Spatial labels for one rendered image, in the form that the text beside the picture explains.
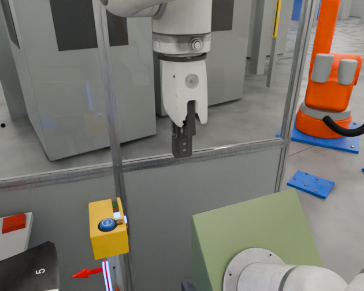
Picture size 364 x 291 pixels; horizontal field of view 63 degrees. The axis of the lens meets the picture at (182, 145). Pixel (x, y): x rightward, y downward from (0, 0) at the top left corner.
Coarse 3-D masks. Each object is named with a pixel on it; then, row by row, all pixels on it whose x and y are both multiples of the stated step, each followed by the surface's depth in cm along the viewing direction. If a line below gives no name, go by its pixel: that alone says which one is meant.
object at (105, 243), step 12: (96, 204) 93; (108, 204) 93; (120, 204) 93; (96, 216) 89; (108, 216) 89; (120, 216) 89; (96, 228) 84; (120, 228) 84; (96, 240) 82; (108, 240) 83; (120, 240) 84; (96, 252) 84; (108, 252) 85; (120, 252) 86
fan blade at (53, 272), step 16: (16, 256) 60; (32, 256) 60; (48, 256) 61; (0, 272) 57; (16, 272) 58; (48, 272) 58; (0, 288) 55; (16, 288) 55; (32, 288) 56; (48, 288) 56
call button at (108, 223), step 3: (105, 219) 86; (108, 219) 86; (111, 219) 86; (102, 222) 85; (105, 222) 85; (108, 222) 85; (111, 222) 85; (102, 225) 84; (105, 225) 84; (108, 225) 84; (111, 225) 84; (102, 228) 83; (105, 228) 83; (108, 228) 83; (111, 228) 84
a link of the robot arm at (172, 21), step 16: (176, 0) 37; (192, 0) 38; (208, 0) 39; (160, 16) 39; (176, 16) 38; (192, 16) 38; (208, 16) 40; (160, 32) 40; (176, 32) 39; (192, 32) 39; (208, 32) 41
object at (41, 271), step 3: (39, 267) 59; (42, 267) 59; (45, 267) 59; (33, 270) 58; (36, 270) 58; (39, 270) 58; (42, 270) 58; (45, 270) 58; (33, 273) 58; (36, 273) 58; (39, 273) 58; (42, 273) 58; (45, 273) 58; (33, 276) 57; (36, 276) 57; (39, 276) 57
